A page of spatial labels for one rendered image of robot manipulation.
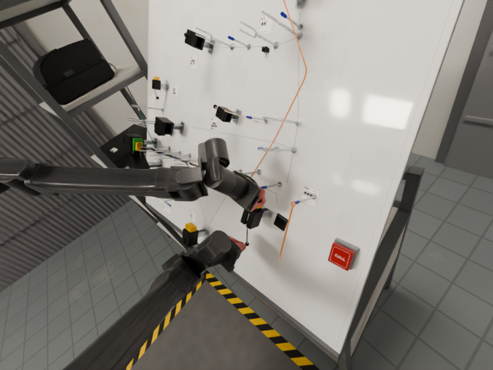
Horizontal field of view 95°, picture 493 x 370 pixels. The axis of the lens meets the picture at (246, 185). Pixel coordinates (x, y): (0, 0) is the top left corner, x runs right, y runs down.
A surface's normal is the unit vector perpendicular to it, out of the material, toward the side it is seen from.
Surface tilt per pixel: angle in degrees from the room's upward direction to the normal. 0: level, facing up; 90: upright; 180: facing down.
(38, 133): 90
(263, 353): 0
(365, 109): 53
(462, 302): 0
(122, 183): 28
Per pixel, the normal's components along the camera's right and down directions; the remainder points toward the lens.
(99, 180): -0.01, -0.40
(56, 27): 0.60, 0.41
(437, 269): -0.30, -0.69
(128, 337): 0.76, -0.65
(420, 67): -0.69, 0.11
